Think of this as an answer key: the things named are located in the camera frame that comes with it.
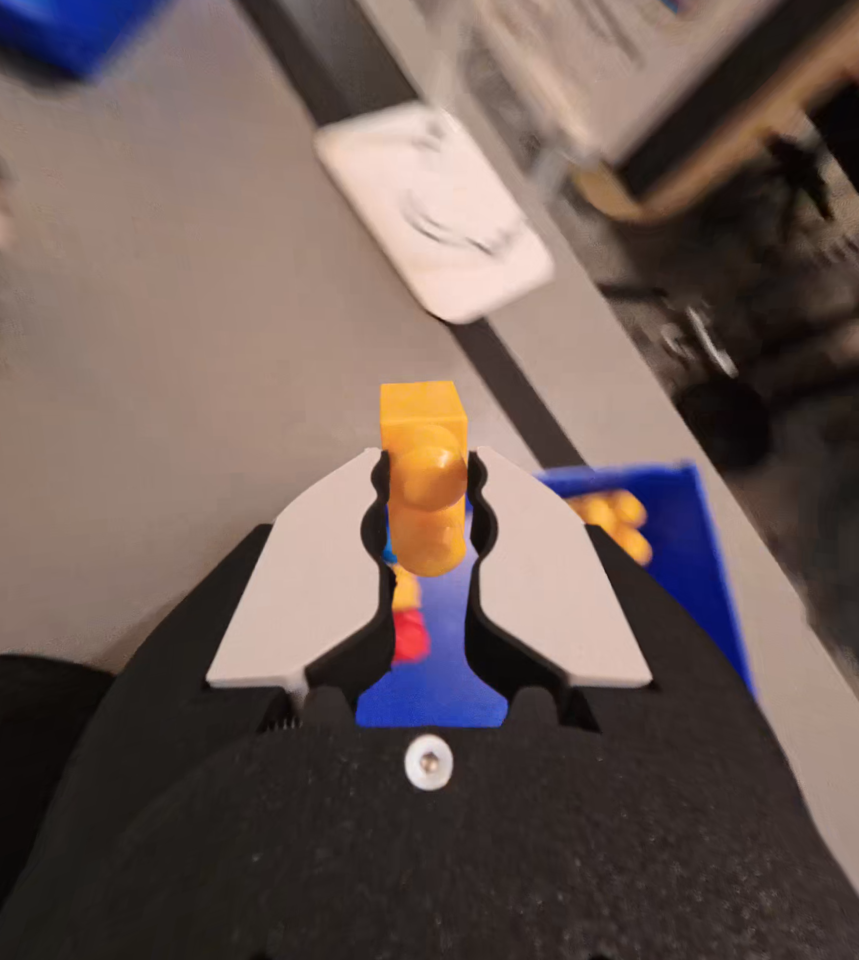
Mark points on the yellow two-stud toy block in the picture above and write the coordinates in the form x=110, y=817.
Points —
x=426, y=487

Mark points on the white power strip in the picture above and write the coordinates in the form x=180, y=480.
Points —
x=699, y=341

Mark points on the yellow single-stud toy block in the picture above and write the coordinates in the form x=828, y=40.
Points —
x=405, y=589

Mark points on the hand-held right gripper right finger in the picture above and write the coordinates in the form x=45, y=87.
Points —
x=557, y=592

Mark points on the blue plastic bin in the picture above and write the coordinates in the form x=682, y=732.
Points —
x=692, y=540
x=62, y=30

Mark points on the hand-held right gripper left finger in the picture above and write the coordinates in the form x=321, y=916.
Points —
x=302, y=592

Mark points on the printed instruction sheet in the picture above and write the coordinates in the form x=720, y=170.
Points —
x=624, y=60

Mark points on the red single-stud toy block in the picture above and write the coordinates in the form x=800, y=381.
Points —
x=411, y=637

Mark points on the black pad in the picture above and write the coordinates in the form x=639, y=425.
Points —
x=9, y=787

